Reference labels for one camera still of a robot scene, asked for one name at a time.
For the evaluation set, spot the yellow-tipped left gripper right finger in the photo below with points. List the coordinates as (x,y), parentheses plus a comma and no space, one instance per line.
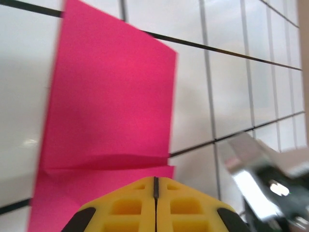
(188,207)

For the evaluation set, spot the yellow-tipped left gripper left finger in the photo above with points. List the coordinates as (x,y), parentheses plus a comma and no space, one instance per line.
(125,207)

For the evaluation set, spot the magenta cloth square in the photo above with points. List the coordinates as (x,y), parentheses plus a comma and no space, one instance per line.
(108,96)

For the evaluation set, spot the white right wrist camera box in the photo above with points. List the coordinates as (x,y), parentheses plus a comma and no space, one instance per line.
(248,174)

